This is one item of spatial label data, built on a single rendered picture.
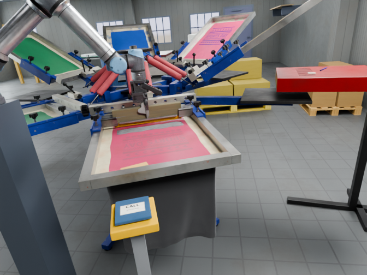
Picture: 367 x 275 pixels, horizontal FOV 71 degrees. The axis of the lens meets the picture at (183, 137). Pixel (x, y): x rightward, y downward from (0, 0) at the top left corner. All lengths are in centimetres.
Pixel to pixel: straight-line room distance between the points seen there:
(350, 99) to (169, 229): 403
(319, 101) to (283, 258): 315
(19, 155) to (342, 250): 200
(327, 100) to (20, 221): 429
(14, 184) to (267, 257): 154
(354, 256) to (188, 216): 127
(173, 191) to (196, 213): 18
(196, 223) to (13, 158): 86
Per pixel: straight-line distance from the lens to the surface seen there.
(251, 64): 511
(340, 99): 474
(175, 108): 146
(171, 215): 115
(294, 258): 199
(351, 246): 220
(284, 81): 179
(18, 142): 137
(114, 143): 127
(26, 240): 156
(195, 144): 115
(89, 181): 93
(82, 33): 123
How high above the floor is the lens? 143
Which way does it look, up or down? 23 degrees down
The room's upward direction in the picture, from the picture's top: 5 degrees counter-clockwise
